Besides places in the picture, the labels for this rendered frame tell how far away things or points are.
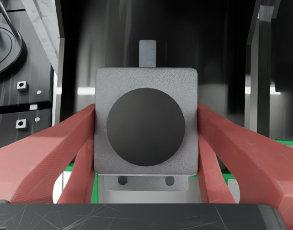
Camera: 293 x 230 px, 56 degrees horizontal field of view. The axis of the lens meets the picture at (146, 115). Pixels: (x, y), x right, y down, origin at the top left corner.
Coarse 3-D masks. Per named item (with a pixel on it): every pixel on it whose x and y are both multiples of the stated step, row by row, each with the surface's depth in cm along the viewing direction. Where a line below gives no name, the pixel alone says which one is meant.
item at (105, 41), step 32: (64, 0) 19; (96, 0) 21; (128, 0) 21; (160, 0) 21; (192, 0) 21; (224, 0) 21; (256, 0) 17; (64, 32) 19; (96, 32) 21; (128, 32) 21; (160, 32) 21; (192, 32) 21; (224, 32) 21; (64, 64) 19; (96, 64) 21; (128, 64) 21; (160, 64) 21; (192, 64) 21; (224, 64) 21; (64, 96) 19; (224, 96) 21
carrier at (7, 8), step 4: (0, 0) 61; (4, 0) 61; (8, 0) 61; (12, 0) 61; (16, 0) 61; (20, 0) 61; (4, 4) 61; (8, 4) 61; (12, 4) 61; (16, 4) 61; (20, 4) 61; (8, 8) 60; (12, 8) 60; (16, 8) 60; (20, 8) 60; (24, 8) 60; (0, 12) 60
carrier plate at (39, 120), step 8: (16, 112) 48; (24, 112) 48; (32, 112) 48; (40, 112) 48; (48, 112) 48; (0, 120) 47; (8, 120) 47; (32, 120) 47; (40, 120) 47; (48, 120) 47; (0, 128) 46; (8, 128) 46; (32, 128) 46; (40, 128) 46; (0, 136) 46; (8, 136) 46; (16, 136) 46; (24, 136) 46; (0, 144) 45; (8, 144) 45
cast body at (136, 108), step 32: (96, 96) 12; (128, 96) 10; (160, 96) 10; (192, 96) 11; (96, 128) 11; (128, 128) 10; (160, 128) 10; (192, 128) 11; (96, 160) 11; (128, 160) 10; (160, 160) 10; (192, 160) 11
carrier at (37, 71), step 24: (0, 24) 55; (24, 24) 58; (0, 48) 52; (24, 48) 53; (0, 72) 50; (24, 72) 52; (48, 72) 52; (0, 96) 49; (24, 96) 49; (48, 96) 49
